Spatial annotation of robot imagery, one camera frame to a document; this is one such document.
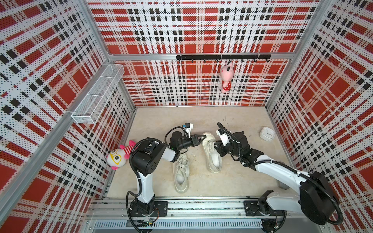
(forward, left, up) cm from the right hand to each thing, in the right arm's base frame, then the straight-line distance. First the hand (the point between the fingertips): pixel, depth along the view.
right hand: (215, 143), depth 83 cm
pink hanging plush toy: (+39, -9, +20) cm, 45 cm away
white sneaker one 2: (-14, +20, -6) cm, 25 cm away
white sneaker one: (-8, +1, -6) cm, 10 cm away
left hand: (+6, +5, -3) cm, 8 cm away
